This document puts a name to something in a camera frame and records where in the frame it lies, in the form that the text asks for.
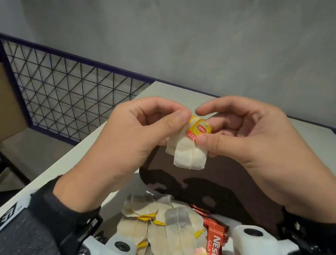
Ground person's right hand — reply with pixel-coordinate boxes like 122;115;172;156
181;90;336;226

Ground person's left hand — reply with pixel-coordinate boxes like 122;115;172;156
50;83;195;228

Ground brown plastic tray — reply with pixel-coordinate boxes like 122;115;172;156
132;142;307;241

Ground pile of tea bags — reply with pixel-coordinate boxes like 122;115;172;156
111;187;222;255

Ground red Nescafe coffee sachets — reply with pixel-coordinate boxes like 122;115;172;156
182;203;246;255

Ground black left wrist band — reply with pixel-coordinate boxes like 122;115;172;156
0;167;108;255

